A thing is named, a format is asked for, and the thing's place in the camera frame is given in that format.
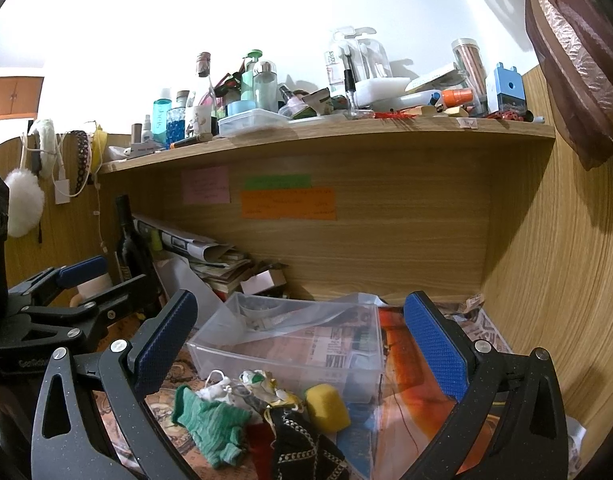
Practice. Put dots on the wooden shelf board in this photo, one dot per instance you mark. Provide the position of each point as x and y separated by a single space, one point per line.
346 136

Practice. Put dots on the white fluffy puff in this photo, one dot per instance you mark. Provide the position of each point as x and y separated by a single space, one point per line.
26 202

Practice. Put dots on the white paper sheet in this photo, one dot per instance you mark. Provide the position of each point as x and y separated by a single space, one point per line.
176 274

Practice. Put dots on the clear lidded box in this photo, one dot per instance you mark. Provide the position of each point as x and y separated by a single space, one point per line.
248 120

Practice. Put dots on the stack of newspapers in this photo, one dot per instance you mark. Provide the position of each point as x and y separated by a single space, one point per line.
222 266

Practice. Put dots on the red felt pouch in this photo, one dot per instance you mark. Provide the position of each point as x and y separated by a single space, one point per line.
260 439

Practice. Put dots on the tall clear canister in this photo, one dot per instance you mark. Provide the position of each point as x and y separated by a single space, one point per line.
468 58

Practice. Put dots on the white drawstring pouch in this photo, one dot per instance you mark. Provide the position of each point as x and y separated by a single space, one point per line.
221 388

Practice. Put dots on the yellow green sponge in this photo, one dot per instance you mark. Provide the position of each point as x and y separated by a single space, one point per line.
327 411

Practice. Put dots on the brown curtain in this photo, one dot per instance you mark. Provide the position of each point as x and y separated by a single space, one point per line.
573 40

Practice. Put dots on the blue pencil sharpener box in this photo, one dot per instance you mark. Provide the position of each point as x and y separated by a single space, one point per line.
509 94

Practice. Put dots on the green knitted cloth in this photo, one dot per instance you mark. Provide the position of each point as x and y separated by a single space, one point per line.
217 428

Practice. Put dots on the blue liquid bottle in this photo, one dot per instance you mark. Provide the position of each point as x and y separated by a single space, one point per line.
176 119

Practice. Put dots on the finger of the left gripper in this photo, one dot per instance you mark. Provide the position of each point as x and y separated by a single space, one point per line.
138 295
47 285

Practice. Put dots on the pink sticky note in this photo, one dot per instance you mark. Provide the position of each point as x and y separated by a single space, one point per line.
206 186

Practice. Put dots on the orange cap tube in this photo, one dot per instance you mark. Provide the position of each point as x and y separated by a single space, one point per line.
456 97

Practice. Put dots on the small white cardboard box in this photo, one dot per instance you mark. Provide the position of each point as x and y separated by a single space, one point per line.
263 282

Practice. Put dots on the orange poster sheet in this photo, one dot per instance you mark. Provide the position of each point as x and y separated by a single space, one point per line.
413 407

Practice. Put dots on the green sticky note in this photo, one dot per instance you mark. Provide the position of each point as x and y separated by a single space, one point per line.
268 182

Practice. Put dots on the dark glass bottle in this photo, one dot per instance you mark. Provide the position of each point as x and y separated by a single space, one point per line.
132 252

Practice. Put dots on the black cloth with chain print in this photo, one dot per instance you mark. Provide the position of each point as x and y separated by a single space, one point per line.
300 452

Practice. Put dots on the floral yellow white scrunchie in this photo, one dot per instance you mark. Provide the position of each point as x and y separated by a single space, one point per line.
264 387

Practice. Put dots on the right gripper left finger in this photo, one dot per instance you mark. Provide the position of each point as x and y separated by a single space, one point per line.
69 439

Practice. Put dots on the clear plastic storage bin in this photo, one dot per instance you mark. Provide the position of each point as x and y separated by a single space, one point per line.
301 343

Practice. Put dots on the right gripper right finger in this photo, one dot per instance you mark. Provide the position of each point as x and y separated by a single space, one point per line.
508 420

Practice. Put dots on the orange sticky note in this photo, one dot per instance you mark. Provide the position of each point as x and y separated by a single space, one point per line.
289 203

